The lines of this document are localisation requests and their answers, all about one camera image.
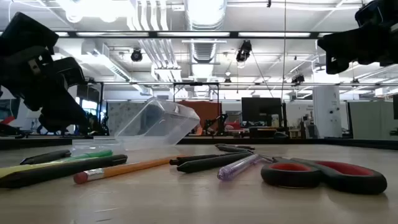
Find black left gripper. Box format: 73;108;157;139
0;12;91;134

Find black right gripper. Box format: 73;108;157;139
317;0;398;75

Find short black marker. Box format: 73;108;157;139
19;149;72;166

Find long thick black pen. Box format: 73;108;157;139
0;154;129;189

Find yellow highlighter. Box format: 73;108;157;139
0;158;78;180

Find yellow pencil with red eraser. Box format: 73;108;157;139
73;155;184;185

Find clear plastic supply box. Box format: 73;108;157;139
71;96;201;156

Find black and red scissors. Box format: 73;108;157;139
260;156;388;195

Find thin black pen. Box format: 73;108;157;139
169;152;246;166

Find slim black pen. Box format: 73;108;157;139
214;143;256;151
217;146;253;154

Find transparent purple pen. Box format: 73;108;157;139
217;153;265;182

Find matte black pen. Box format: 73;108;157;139
177;151;253;174

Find black ceiling spotlight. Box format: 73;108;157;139
291;73;306;85
130;48;144;62
235;40;253;63

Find black and red background equipment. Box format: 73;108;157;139
0;115;26;138

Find white round column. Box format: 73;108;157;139
312;85;343;139

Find black monitor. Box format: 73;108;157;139
241;97;283;128

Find thin hanging cable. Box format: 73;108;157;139
280;0;287;100

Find grey partition wall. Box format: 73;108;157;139
347;100;395;140

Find black table edge rail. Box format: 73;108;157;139
0;135;398;151

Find black metal frame stand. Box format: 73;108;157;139
172;82;220;103

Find silver ventilation duct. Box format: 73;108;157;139
185;0;228;63

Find orange partition wall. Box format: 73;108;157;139
177;100;223;135

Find black overhead frame beam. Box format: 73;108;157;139
52;30;333;40

